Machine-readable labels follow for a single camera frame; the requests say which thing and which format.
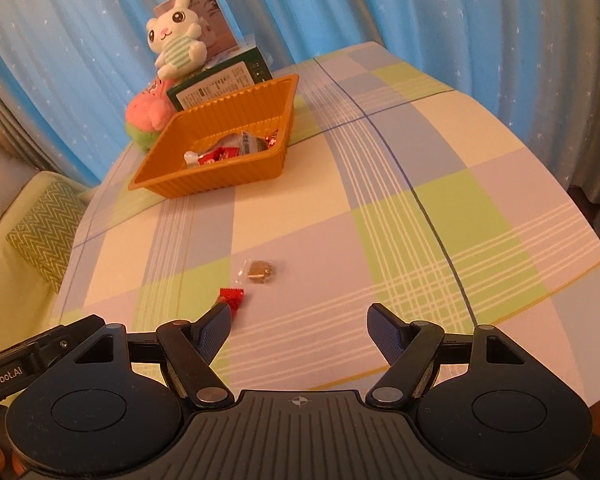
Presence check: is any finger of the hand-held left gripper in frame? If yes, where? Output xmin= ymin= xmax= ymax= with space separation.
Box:
xmin=30 ymin=315 xmax=106 ymax=381

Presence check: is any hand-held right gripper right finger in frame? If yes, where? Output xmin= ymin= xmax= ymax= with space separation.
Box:
xmin=366 ymin=302 xmax=528 ymax=409

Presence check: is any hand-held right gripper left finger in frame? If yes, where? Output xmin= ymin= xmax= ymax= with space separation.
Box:
xmin=72 ymin=302 xmax=233 ymax=409

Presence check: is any small red candy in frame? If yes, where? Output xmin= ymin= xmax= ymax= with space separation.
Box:
xmin=212 ymin=287 xmax=245 ymax=314

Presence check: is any clear brown candy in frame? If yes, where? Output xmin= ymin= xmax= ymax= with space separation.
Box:
xmin=244 ymin=259 xmax=276 ymax=283

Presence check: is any orange plastic tray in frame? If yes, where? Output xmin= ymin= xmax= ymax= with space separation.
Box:
xmin=129 ymin=73 xmax=301 ymax=200

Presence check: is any light green sofa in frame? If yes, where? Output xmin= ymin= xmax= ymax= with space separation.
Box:
xmin=0 ymin=137 xmax=96 ymax=361

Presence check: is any green chevron cushion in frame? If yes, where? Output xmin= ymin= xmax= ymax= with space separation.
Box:
xmin=6 ymin=180 xmax=88 ymax=295

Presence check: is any grey cushion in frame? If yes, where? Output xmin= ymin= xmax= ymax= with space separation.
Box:
xmin=0 ymin=137 xmax=38 ymax=233

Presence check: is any red wrapped candy white print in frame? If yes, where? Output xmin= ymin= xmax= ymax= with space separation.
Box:
xmin=197 ymin=147 xmax=238 ymax=166

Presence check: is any pink green plush toy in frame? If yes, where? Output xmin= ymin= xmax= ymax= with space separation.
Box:
xmin=125 ymin=76 xmax=176 ymax=152

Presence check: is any dark green box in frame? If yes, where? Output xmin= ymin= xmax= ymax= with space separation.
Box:
xmin=166 ymin=45 xmax=273 ymax=112

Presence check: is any white rabbit plush toy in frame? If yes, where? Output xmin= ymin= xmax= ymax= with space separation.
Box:
xmin=146 ymin=0 xmax=208 ymax=81

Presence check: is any printed picture card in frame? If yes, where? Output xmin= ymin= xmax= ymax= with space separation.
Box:
xmin=155 ymin=0 xmax=238 ymax=61

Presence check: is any blue star curtain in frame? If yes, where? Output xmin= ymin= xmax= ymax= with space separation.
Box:
xmin=0 ymin=0 xmax=600 ymax=201

